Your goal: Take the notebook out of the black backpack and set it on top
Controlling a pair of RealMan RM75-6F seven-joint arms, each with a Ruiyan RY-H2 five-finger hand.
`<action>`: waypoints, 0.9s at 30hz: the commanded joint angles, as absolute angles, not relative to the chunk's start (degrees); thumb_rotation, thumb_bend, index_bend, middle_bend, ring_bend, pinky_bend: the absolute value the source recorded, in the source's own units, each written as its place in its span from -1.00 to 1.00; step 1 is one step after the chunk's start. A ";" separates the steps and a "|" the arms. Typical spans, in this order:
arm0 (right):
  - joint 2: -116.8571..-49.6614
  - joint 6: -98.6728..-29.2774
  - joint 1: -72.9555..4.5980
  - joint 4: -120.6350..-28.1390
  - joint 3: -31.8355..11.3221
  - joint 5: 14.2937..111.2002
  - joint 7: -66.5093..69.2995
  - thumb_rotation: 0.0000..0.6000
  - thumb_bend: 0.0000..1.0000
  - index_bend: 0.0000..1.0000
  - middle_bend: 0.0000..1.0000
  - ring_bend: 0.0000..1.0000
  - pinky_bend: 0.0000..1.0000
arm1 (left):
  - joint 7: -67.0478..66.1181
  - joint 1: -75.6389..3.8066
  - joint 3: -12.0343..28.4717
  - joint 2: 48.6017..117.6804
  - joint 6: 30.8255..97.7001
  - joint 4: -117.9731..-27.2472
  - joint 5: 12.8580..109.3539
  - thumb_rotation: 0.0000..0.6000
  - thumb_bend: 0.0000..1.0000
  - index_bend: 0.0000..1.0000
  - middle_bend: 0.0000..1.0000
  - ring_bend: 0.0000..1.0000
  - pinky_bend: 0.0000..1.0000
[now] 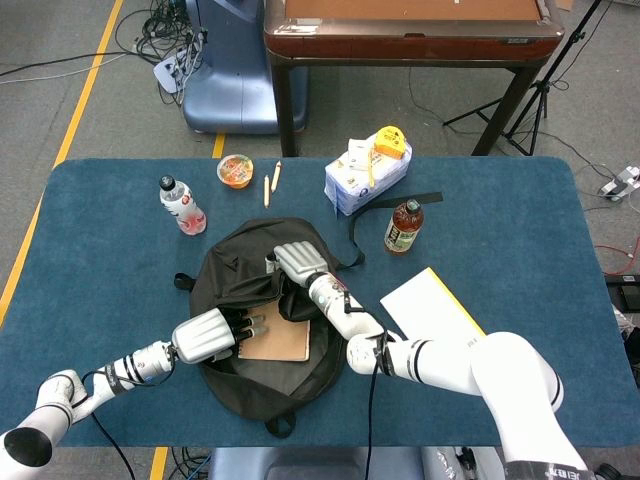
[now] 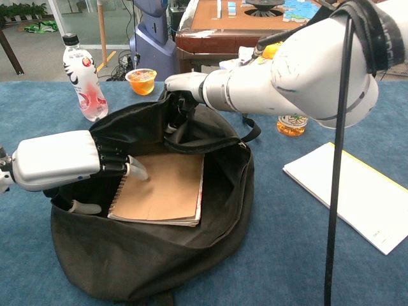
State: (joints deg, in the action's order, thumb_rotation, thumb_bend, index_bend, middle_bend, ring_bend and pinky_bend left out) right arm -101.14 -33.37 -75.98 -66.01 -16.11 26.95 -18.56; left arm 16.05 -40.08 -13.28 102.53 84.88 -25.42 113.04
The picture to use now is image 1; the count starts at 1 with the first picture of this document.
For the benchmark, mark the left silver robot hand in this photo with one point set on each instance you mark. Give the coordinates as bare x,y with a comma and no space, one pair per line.
200,337

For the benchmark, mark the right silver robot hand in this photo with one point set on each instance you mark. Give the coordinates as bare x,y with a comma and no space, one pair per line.
300,262

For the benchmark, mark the brown spiral notebook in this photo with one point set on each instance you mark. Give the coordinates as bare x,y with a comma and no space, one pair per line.
282,340

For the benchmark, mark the black backpack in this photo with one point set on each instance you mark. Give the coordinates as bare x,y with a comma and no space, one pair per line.
270,385

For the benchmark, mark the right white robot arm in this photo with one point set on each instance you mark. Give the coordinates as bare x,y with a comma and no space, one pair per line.
515,365

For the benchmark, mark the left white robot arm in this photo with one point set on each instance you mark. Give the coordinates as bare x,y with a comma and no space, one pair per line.
55,400

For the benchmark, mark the short wooden pencil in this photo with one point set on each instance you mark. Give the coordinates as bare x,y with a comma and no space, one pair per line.
266,192

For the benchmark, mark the long wooden pencil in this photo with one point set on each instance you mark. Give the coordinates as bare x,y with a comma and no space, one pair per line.
275,176

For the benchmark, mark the white tissue pack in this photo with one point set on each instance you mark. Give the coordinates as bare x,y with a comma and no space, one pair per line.
350,185

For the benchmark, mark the brown tea bottle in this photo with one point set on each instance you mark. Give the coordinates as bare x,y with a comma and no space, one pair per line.
402,232

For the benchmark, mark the instant noodle cup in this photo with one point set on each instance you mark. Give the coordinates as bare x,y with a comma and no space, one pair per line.
235,171

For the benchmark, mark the red white drink bottle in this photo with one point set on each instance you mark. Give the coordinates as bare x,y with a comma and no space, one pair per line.
185,210

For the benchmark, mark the white and yellow notebook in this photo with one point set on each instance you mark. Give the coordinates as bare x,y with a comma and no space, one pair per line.
425,305

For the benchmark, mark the yellow tape measure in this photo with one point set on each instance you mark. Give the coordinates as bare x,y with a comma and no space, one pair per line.
390,141

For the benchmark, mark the grey robot torso base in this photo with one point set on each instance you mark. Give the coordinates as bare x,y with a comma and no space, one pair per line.
310,465

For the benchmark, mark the blue grey machine base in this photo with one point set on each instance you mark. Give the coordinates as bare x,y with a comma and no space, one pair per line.
230,90

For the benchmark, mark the blue felt table cover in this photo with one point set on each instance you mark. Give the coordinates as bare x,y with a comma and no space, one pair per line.
525,240

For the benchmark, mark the brown mahjong table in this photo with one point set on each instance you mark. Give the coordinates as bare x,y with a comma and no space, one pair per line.
410,45

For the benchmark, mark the black tripod stand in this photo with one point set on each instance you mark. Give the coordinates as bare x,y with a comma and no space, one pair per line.
544,84

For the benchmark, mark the black floor box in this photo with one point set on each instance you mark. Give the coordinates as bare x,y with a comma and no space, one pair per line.
625,292

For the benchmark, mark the white grey power strip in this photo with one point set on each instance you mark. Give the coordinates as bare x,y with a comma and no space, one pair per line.
620,182

